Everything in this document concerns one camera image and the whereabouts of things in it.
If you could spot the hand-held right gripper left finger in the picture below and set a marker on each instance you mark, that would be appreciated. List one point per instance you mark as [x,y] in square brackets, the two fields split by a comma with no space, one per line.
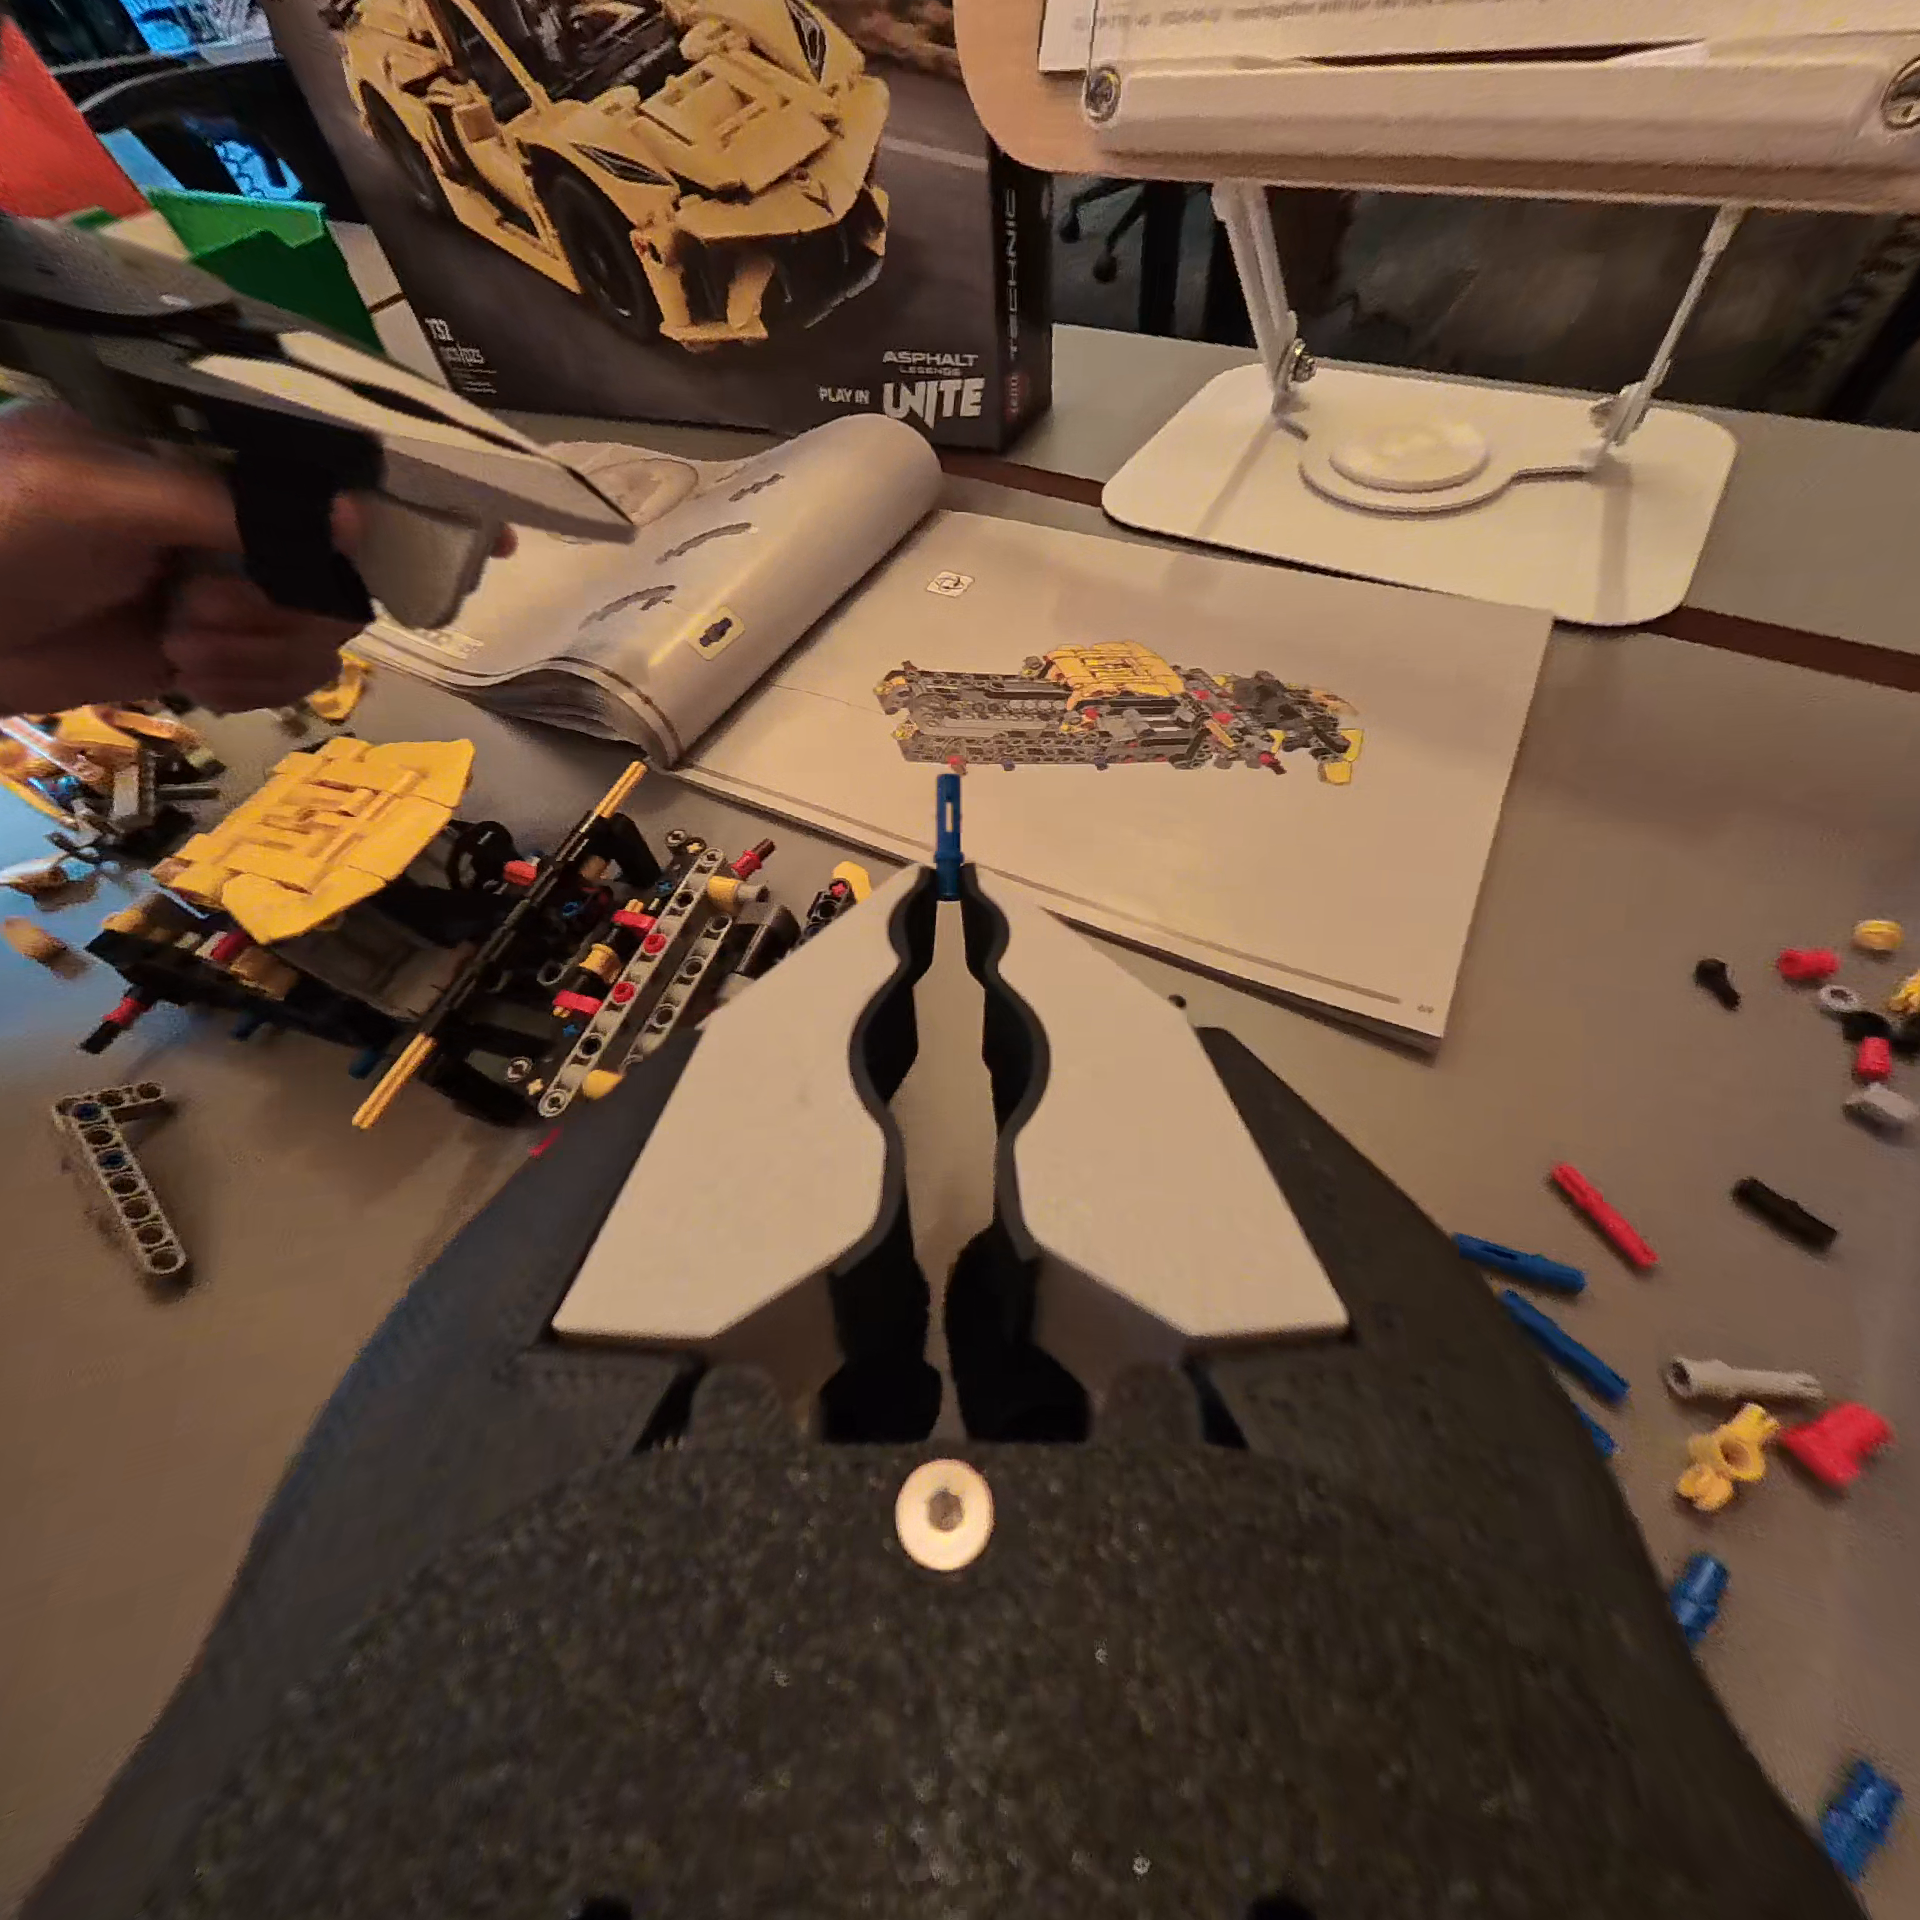
[704,1201]

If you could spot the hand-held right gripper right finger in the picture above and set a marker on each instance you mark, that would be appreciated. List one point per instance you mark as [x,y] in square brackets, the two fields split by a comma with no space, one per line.
[1185,1201]

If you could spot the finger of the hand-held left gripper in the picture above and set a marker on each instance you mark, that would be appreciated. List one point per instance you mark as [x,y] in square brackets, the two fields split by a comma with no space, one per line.
[494,489]
[374,383]

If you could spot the small black yellow toy subassembly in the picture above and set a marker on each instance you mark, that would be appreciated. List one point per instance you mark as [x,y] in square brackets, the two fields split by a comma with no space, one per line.
[841,888]

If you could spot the partly built yellow toy car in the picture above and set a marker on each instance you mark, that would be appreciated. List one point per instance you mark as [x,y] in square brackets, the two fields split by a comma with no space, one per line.
[332,840]

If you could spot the blue toy pin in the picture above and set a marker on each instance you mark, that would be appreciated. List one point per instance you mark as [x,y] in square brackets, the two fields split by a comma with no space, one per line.
[946,824]

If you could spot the grey angled toy beam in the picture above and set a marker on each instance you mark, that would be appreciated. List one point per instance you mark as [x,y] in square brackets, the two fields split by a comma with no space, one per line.
[129,1184]

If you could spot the grey desk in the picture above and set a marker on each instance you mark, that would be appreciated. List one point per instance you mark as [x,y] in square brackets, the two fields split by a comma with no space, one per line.
[298,1424]

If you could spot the person's left hand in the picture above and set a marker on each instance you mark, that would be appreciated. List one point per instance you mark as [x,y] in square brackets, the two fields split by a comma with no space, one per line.
[92,572]

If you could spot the green plastic bin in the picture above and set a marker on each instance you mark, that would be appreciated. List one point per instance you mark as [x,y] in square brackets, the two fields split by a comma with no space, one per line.
[254,255]

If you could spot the red plastic bin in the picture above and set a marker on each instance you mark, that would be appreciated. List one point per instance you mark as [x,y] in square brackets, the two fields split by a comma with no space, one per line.
[45,135]

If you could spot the open instruction booklet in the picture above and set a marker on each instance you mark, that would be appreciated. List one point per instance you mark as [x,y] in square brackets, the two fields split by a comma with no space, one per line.
[1276,900]

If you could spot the toy car box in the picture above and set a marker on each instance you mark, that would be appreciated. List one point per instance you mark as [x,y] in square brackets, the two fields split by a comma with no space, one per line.
[674,180]

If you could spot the scatter of small colourful toy pieces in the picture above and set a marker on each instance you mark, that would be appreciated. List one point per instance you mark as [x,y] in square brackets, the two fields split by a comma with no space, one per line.
[1605,1215]

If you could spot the pile of yellow toy panels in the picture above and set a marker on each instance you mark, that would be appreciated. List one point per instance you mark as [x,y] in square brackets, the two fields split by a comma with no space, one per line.
[92,767]

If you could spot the wooden document stand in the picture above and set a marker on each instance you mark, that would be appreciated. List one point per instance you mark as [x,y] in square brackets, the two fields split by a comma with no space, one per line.
[1425,493]

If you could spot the printed instruction sheet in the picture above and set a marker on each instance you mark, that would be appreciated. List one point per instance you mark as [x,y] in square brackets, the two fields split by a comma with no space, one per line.
[1349,23]

